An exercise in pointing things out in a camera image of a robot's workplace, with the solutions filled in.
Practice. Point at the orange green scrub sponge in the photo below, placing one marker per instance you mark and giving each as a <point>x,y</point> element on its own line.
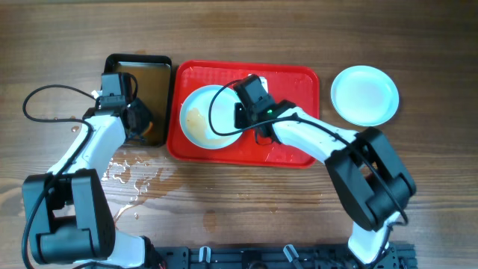
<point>149,128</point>

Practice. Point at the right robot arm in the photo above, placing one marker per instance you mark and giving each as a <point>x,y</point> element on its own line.
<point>371,181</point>

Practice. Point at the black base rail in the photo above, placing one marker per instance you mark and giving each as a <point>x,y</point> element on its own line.
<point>324,256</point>

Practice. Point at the white plate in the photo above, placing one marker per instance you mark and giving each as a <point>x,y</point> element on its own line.
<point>364,96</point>
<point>194,115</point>

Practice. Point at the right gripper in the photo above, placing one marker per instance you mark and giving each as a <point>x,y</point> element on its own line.
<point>240,121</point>

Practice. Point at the black rectangular water basin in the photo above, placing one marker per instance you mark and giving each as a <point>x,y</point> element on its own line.
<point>154,74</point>

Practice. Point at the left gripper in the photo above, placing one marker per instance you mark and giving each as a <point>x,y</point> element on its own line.
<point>147,115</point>

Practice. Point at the red plastic tray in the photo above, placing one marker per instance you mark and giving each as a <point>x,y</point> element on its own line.
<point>297,84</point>

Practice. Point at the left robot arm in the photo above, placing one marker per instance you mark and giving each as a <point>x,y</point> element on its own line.
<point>68,218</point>

